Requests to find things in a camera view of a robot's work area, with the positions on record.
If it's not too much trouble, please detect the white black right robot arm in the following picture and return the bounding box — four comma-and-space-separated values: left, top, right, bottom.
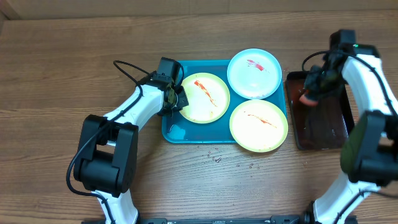
299, 29, 397, 224

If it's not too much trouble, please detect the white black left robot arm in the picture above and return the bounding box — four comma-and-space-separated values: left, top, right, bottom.
66, 72, 188, 223

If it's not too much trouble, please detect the teal plastic tray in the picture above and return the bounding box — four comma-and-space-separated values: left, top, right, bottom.
161, 59, 287, 144

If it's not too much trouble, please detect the dark brown rectangular tray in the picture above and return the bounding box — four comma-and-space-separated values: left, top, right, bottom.
285, 72, 354, 150

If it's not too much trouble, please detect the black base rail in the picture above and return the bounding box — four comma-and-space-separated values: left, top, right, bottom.
81, 214, 358, 224

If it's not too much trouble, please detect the light blue plate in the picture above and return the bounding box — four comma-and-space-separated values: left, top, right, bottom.
227, 49, 282, 100

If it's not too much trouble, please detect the yellow plate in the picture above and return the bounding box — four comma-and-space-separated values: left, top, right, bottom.
229, 100, 288, 152
180, 73, 230, 124

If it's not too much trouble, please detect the red sponge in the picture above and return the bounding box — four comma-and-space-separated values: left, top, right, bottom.
299, 90, 318, 106

